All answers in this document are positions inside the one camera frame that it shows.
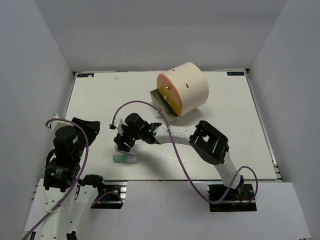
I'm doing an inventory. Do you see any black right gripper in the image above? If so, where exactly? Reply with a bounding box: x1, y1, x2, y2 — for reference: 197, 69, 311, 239
114, 124, 143, 153

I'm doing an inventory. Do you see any lilac white cosmetic tube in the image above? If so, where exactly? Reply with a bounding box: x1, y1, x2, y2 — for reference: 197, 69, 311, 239
114, 146, 137, 156

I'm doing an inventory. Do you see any green white cosmetic tube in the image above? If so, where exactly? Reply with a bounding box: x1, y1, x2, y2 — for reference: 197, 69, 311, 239
112, 155, 137, 164

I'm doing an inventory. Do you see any yellow organizer drawer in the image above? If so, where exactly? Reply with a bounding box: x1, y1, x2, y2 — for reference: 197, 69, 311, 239
163, 95, 183, 116

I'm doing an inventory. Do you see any cream round drawer organizer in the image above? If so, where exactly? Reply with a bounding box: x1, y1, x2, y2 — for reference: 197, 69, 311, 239
161, 62, 209, 117

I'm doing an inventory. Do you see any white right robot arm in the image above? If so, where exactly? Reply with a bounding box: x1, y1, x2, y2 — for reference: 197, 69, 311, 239
109, 113, 244, 201

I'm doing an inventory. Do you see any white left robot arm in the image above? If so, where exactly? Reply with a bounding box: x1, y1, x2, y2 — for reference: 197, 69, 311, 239
40, 117, 106, 240

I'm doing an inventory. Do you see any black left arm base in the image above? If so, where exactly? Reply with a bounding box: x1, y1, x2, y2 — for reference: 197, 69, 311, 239
90, 180, 128, 210

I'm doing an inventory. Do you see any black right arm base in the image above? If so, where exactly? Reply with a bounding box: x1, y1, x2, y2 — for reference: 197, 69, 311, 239
207, 183, 257, 213

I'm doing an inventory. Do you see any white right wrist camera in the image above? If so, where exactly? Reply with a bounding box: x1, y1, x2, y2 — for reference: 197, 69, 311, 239
109, 117, 124, 134

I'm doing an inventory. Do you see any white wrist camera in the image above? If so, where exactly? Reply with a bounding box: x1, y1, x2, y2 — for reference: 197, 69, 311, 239
109, 117, 124, 134
45, 112, 66, 132

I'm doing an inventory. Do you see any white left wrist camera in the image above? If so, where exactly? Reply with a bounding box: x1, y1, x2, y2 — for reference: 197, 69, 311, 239
45, 112, 66, 132

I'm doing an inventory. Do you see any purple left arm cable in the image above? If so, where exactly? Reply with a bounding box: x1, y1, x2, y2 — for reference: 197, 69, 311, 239
21, 118, 123, 240

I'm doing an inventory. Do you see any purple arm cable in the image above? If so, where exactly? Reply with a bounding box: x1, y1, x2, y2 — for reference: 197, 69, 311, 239
21, 118, 123, 240
111, 100, 259, 204

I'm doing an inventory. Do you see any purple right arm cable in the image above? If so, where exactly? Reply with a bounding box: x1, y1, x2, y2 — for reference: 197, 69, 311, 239
111, 100, 259, 204

